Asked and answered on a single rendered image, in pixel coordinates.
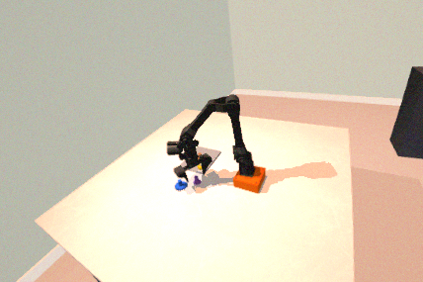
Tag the purple gear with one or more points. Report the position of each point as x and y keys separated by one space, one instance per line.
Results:
x=197 y=181

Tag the blue gear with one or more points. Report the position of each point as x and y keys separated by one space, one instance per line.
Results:
x=180 y=185

